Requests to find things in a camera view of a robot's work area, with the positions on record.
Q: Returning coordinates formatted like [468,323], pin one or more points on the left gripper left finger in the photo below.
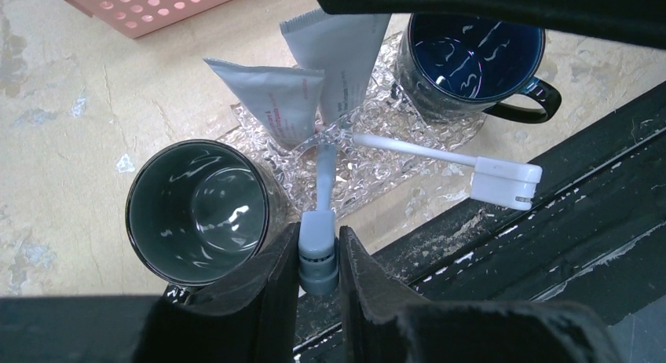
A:
[247,316]

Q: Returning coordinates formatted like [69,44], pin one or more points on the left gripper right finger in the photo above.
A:
[384,320]

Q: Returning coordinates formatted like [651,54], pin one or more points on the toothbrush white blue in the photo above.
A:
[317,244]

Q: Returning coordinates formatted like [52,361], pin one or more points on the dark green mug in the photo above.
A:
[198,209]

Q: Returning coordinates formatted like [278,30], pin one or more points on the clear textured oval tray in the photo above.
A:
[446,136]

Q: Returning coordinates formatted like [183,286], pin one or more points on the clear acrylic holder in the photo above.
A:
[363,174]

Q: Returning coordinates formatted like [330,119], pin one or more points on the white toothpaste red cap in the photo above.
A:
[283,100]

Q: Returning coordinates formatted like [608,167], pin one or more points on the dark blue mug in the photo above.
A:
[455,66]

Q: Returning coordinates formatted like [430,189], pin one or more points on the white toothpaste black cap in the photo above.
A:
[345,47]

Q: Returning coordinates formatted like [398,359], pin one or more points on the pink plastic basket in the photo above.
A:
[135,18]

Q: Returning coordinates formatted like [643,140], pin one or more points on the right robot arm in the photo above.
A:
[637,22]

